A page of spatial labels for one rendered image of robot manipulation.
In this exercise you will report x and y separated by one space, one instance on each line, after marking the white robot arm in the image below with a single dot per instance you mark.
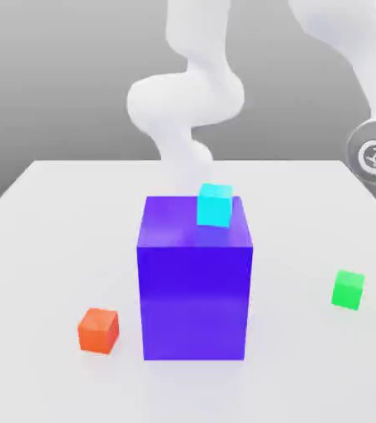
187 99

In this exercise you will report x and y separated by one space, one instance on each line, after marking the small cyan cube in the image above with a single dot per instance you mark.
214 208

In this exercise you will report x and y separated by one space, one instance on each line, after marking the small orange cube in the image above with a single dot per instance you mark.
97 332

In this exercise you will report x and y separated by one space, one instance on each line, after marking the small green cube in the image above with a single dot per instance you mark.
348 291

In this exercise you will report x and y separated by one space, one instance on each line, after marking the large purple box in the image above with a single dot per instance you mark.
192 297

